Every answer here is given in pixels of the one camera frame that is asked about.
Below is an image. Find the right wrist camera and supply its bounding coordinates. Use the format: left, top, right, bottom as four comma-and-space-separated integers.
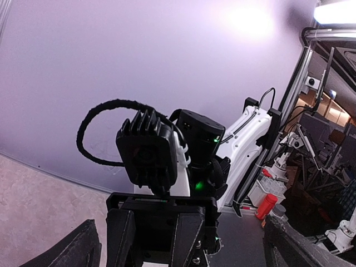
116, 110, 191, 197

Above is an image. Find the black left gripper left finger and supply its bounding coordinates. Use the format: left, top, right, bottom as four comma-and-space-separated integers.
22, 219, 102, 267

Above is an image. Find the white pill bottle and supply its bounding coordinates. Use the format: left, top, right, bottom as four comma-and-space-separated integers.
142, 261, 169, 267

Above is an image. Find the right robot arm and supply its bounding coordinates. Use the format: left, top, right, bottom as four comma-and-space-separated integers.
103, 98, 281, 266

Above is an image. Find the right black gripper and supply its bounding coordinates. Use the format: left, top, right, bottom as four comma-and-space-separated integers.
106, 192, 221, 267

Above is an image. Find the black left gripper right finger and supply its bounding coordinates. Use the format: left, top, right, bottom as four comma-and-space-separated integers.
263, 215, 353, 266

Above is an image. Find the red canister in background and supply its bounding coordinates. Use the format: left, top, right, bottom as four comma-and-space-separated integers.
255, 194, 278, 220

